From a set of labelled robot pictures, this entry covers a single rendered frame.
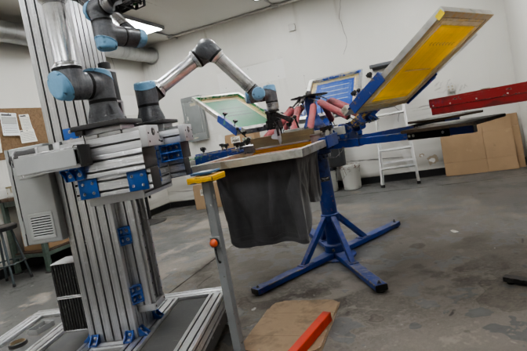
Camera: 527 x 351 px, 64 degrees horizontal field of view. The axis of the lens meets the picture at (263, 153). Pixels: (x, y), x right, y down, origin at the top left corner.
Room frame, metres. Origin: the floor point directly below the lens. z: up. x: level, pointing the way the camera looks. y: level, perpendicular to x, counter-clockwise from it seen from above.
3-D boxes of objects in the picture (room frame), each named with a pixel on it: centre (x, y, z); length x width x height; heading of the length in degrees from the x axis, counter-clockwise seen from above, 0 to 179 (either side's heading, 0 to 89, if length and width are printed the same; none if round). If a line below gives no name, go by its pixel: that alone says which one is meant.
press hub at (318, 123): (3.35, -0.44, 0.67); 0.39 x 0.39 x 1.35
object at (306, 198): (2.24, -0.22, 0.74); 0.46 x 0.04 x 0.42; 158
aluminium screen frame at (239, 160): (2.37, -0.05, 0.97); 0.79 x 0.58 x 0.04; 158
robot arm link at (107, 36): (1.60, 0.49, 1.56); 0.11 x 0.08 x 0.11; 146
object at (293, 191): (2.10, 0.06, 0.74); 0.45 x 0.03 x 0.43; 68
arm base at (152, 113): (2.33, 0.57, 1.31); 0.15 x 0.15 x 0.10
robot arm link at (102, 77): (1.84, 0.65, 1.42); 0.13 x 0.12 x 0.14; 146
